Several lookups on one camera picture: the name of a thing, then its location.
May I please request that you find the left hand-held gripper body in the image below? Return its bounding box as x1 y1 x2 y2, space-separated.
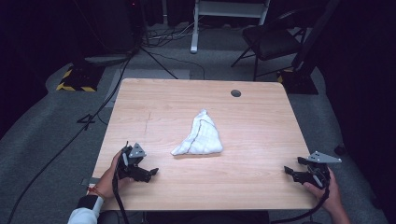
117 143 148 182

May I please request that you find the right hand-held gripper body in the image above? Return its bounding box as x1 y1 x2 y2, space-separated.
305 150 343 190

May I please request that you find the white towel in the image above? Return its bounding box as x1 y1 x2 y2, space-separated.
170 108 224 157

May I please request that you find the person's right hand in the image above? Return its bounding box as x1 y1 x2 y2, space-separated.
303 168 343 215

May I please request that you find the person's left hand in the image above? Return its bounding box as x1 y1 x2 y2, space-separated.
88 149 135 201

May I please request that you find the small black floor object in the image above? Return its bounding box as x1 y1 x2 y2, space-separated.
333 144 347 157

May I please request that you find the grey tape piece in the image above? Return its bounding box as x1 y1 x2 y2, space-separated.
80 176 101 187

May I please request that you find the black office chair seat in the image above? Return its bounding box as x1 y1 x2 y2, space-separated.
98 210 126 224

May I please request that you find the person's dark clothing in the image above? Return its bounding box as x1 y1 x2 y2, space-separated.
145 211 271 224

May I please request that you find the black stand column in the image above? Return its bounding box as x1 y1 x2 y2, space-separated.
291 0 341 73

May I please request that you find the black folding chair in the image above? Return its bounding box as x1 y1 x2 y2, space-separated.
231 8 308 82

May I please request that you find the black computer tower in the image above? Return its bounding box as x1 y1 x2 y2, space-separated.
89 0 145 56

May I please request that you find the left hand-held gripper cable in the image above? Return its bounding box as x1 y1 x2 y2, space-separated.
111 141 131 224

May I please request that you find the hand-held gripper cable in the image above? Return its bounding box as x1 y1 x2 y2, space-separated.
270 178 332 224
111 141 131 224

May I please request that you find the right hand-held gripper cable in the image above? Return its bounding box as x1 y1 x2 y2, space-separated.
270 178 332 224

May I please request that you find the red bracelet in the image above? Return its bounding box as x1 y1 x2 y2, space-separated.
87 186 106 201

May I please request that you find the long black floor cable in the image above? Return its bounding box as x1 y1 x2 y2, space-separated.
6 58 133 224

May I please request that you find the black yellow striped base plate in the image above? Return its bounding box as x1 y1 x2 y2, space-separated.
276 68 319 95
55 63 106 93

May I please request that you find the thin black floor cable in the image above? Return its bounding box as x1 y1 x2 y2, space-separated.
148 50 206 81

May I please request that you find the bundle of floor cables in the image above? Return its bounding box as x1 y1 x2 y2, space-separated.
143 17 202 49

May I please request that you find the white desk frame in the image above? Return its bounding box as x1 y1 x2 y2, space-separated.
190 0 271 55

